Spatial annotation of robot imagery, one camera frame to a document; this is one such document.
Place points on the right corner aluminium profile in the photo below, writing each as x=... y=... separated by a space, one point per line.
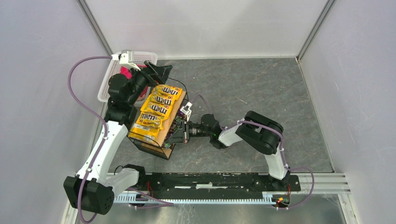
x=315 y=29

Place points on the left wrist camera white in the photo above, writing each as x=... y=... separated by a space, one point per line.
x=126 y=60

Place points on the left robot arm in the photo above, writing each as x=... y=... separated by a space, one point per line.
x=91 y=189

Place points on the corner aluminium profile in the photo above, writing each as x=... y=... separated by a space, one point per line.
x=315 y=29
x=95 y=26

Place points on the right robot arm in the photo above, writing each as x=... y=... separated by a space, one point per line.
x=260 y=132

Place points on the wooden wire shelf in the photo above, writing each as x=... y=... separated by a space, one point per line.
x=156 y=147

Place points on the yellow candy bag on shelf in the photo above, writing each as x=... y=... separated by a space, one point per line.
x=169 y=90

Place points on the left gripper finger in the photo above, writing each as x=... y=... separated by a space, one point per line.
x=162 y=75
x=150 y=67

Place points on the yellow candy bag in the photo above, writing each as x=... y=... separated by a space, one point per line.
x=169 y=90
x=144 y=133
x=150 y=120
x=157 y=109
x=163 y=99

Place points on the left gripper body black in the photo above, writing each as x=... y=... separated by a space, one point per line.
x=151 y=74

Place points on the white plastic basket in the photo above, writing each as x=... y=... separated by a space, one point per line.
x=114 y=68

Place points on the pink cloth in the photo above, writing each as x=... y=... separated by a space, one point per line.
x=129 y=75

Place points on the left corner aluminium profile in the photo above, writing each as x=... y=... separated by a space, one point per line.
x=95 y=26

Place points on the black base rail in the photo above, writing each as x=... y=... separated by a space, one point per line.
x=215 y=185

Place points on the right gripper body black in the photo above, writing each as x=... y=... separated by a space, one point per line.
x=186 y=131

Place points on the purple candy bag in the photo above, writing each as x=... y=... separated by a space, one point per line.
x=178 y=119
x=174 y=127

